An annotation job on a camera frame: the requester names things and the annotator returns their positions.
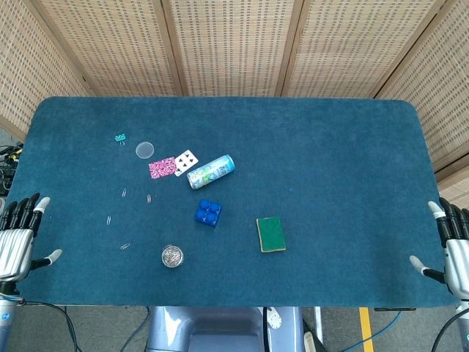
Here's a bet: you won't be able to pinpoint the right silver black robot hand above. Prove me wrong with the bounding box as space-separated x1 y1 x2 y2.
409 197 469 298

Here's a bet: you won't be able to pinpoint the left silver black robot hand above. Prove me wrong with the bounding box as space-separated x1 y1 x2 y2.
0 193 63 283

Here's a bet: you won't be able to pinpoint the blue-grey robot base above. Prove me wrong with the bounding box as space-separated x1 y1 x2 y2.
145 306 305 352

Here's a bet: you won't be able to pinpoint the clear container of paperclips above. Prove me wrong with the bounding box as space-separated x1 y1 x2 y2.
160 244 185 269

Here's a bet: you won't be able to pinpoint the clear plastic lid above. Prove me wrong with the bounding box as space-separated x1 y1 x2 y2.
135 141 155 160

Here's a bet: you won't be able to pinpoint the yellow floor tape strip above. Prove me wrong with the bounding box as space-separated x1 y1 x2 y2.
358 307 374 352

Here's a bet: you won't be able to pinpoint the white table leg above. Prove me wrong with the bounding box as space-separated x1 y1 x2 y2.
313 307 324 348

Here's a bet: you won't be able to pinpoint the blue felt table cover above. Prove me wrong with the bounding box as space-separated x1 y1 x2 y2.
0 95 463 308

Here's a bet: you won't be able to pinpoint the woven bamboo screen panel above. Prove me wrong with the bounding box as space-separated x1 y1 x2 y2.
373 0 469 210
29 0 184 98
0 0 92 144
160 0 305 98
281 0 450 99

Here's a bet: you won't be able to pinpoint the pink patterned card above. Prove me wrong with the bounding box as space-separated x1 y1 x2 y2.
148 156 177 180

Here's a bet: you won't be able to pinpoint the green yellow sponge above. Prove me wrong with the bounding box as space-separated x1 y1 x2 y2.
255 216 287 254

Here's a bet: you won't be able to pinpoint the white clubs playing card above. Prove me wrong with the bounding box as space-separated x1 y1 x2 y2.
173 149 200 177

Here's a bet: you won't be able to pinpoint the blue toy building block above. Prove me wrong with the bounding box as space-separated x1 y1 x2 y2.
193 199 224 229

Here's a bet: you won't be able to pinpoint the light blue drink can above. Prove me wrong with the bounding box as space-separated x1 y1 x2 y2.
186 154 235 190

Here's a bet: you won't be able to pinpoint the tangled cables and power strip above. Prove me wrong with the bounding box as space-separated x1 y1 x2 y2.
0 143 23 197

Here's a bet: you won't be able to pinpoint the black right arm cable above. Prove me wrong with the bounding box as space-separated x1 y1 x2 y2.
431 311 463 352

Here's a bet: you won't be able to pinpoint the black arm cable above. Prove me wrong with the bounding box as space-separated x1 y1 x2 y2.
14 298 80 352
431 311 463 352

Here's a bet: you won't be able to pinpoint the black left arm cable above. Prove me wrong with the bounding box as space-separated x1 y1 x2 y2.
14 298 80 352

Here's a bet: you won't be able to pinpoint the blue floor cable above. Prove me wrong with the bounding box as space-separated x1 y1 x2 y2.
124 307 151 352
339 309 404 352

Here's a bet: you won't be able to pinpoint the white perforated bracket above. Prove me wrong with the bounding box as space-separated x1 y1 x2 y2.
264 307 283 333

